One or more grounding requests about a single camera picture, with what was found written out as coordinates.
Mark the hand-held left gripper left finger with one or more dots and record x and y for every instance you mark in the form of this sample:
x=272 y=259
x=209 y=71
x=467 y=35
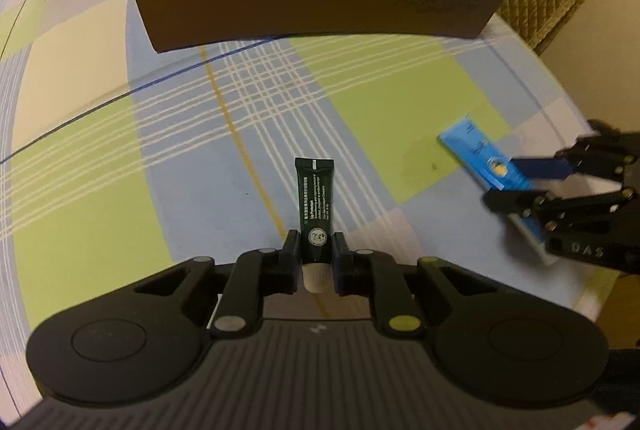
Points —
x=292 y=255

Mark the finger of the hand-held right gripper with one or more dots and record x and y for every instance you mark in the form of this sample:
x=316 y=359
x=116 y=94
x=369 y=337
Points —
x=530 y=205
x=540 y=167

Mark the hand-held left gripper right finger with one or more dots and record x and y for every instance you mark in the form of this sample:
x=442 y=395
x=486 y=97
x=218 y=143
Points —
x=341 y=260

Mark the small dark green tube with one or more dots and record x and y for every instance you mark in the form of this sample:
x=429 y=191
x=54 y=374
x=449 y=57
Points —
x=312 y=210

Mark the blue and white cream tube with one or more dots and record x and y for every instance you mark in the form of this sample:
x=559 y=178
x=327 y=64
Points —
x=480 y=154

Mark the checkered cloth covered desktop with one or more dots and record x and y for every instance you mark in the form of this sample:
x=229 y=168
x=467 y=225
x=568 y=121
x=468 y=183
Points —
x=175 y=159

